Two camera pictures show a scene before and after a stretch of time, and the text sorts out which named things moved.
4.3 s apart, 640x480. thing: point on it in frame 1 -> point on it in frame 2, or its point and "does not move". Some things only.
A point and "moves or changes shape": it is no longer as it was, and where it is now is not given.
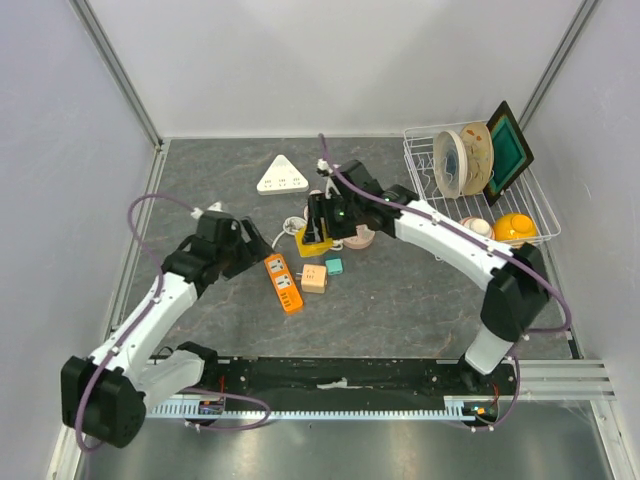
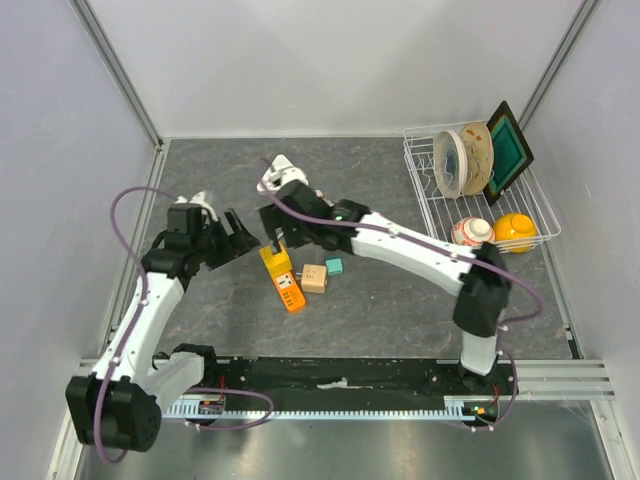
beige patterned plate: x=480 y=157 does not move
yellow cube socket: x=312 y=248 moves or changes shape
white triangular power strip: x=282 y=177 does not move
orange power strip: x=284 y=284 does not move
